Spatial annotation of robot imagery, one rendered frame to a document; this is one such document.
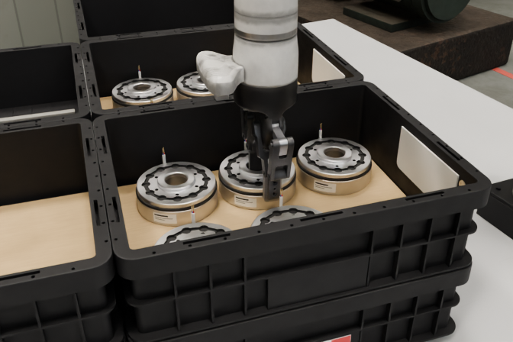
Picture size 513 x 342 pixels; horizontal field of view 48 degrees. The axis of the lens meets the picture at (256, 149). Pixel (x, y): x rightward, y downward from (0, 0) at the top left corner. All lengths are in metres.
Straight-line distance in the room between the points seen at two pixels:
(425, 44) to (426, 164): 2.33
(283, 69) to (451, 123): 0.71
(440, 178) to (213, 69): 0.30
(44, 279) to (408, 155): 0.47
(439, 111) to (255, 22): 0.79
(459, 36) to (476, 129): 1.97
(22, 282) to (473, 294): 0.59
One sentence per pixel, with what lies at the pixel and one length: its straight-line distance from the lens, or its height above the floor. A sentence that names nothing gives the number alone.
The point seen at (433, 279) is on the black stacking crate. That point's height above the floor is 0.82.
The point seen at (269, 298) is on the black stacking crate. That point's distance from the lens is 0.62.
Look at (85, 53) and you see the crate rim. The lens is 1.00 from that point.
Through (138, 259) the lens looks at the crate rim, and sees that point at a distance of 0.53.
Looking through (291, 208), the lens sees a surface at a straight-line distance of 0.70.
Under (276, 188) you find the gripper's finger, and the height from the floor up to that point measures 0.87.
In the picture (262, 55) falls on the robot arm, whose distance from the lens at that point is 0.63.
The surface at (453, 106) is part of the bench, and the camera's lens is 1.38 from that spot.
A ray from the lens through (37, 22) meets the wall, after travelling 3.69.
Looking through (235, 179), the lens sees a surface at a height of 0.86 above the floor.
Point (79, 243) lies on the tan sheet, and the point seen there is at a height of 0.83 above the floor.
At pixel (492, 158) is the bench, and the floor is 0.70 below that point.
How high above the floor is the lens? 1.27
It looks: 30 degrees down
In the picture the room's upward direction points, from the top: straight up
